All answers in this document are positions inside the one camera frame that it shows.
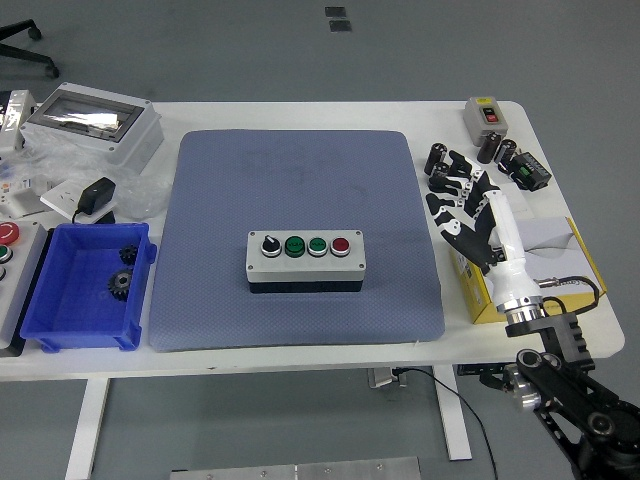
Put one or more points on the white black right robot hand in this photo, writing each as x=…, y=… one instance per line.
x=510, y=270

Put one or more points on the grey four-button control box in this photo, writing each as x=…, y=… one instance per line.
x=300, y=267

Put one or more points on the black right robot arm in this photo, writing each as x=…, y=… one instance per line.
x=570, y=390

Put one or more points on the yellow white cardboard box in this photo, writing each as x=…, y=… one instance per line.
x=550, y=237

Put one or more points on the black green terminal module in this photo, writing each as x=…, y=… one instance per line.
x=530, y=172

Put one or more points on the black cylindrical capacitor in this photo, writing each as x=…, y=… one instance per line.
x=488, y=147
x=435, y=156
x=440, y=170
x=506, y=154

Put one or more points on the white table leg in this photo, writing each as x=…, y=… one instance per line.
x=455, y=425
x=87, y=425

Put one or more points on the grey metal plate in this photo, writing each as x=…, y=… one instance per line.
x=300, y=470

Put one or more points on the dark floor plate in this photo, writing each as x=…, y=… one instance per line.
x=335, y=11
x=340, y=26

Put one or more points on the blue-grey table mat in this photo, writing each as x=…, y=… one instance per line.
x=225, y=175

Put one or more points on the clear plastic bag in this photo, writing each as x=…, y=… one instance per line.
x=140, y=192

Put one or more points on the small black gear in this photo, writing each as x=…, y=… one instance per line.
x=128, y=254

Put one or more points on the large black gear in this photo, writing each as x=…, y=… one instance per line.
x=120, y=284

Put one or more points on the black power adapter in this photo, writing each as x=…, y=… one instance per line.
x=97, y=195

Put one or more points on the blue plastic bin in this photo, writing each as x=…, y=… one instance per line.
x=75, y=320

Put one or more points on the grey emergency-stop control station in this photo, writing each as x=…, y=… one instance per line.
x=20, y=280

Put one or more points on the small white box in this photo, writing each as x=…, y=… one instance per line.
x=20, y=200

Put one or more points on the white electrical device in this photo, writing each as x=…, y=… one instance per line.
x=15, y=125

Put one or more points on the black office chair base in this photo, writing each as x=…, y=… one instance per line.
x=25, y=54

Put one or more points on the white wall switch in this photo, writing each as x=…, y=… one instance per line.
x=520, y=202

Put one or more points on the grey red-black switch box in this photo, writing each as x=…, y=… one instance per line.
x=475, y=120

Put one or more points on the white under-table bracket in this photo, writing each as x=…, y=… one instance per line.
x=380, y=377

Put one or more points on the grey enclosure with clear lid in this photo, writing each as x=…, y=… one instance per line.
x=135, y=140

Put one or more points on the white wall socket plate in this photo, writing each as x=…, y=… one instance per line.
x=57, y=197

